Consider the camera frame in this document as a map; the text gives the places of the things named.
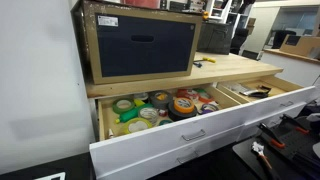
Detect large black tape roll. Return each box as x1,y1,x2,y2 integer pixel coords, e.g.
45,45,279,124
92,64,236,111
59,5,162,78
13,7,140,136
167,99,198,122

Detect red white tape roll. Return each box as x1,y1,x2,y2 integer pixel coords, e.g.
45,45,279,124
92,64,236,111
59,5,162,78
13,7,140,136
176,88,200,101

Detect black perforated board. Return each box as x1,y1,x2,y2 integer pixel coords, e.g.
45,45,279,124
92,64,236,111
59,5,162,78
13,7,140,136
232,113,320,180

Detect black orange spring clamp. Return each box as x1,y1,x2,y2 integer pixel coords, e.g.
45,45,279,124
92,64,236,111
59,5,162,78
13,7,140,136
279,113,311,136
258,122,286,150

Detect clear tape roll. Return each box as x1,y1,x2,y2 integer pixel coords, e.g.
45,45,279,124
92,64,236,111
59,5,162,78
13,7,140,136
138,106,160,125

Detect dark fabric storage bin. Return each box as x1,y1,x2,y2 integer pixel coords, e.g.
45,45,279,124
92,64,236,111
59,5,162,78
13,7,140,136
95,13,197,78

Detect white counter wooden top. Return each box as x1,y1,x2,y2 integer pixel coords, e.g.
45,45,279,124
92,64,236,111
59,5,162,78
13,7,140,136
259,48,320,88

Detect white drawer with spring clamp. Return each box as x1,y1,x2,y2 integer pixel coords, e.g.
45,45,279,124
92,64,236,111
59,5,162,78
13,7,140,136
216,74,317,128

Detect small yellow-green object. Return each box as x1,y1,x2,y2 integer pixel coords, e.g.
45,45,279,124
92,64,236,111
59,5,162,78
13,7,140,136
133,98,146,108

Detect white label sticker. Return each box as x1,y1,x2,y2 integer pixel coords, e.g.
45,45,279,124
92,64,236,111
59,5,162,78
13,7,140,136
97,15,119,28

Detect white shelf unit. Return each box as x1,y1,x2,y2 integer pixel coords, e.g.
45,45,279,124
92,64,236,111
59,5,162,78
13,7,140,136
204,0,250,32

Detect yellow handled tool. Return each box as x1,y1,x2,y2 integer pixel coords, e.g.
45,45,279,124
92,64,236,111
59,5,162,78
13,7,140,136
194,56,217,65

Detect purple tape roll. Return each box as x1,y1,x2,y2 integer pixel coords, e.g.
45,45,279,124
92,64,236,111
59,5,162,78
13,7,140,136
200,103,220,115

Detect black equipment pile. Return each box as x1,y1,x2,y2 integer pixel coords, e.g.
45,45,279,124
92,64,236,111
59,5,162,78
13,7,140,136
159,0,208,13

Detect white wooden drawer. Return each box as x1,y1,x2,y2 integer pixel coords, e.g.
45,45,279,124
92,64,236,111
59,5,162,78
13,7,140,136
238,102,308,142

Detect brush with orange handle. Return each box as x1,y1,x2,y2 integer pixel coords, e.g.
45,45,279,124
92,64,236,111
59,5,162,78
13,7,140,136
251,141,275,172

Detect dark grey fabric bin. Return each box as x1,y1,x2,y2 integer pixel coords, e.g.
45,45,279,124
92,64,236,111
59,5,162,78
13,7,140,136
197,21,234,56

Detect white flat object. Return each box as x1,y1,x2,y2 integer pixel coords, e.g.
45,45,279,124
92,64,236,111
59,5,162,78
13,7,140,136
33,171,67,180

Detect teal tape roll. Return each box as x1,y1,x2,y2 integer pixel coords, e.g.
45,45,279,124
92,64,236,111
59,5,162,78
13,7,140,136
158,119,174,127

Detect green bottle yellow cap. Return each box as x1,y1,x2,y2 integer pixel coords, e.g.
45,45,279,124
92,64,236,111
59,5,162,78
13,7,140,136
114,103,154,124

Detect black office chair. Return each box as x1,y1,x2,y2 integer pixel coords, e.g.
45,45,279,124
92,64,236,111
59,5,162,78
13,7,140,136
272,29,297,50
229,28,250,56

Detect white drawer with tape rolls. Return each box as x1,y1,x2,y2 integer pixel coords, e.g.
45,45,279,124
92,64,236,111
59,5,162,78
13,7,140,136
89,83,258,179

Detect yellow-green tape roll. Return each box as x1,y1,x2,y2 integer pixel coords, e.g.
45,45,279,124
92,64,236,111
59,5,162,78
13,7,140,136
121,117,154,135

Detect white black tape roll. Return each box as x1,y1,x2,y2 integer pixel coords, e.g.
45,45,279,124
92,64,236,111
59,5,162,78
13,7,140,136
133,92,150,103

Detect small yellow tape roll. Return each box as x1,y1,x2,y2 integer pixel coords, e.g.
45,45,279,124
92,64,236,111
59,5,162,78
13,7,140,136
155,92,168,102

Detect large cardboard box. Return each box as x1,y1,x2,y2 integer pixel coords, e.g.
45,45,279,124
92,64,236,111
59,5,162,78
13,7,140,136
279,34,320,58

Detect small cardboard box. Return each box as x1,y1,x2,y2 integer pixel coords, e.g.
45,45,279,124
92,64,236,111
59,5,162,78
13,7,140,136
246,17,257,35

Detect metal drawer handle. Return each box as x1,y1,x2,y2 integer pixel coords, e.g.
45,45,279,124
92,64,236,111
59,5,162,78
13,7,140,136
181,129,207,142
176,150,200,165
279,100,295,108

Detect grey duct tape roll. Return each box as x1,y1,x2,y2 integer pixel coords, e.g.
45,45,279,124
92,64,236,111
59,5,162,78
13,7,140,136
148,90,174,110

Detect red orange tape roll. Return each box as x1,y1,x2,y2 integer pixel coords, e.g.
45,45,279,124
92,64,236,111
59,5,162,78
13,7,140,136
198,93,216,104

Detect paper in plastic bag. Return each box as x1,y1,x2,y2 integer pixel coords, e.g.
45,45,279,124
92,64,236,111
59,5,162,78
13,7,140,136
229,82,254,96

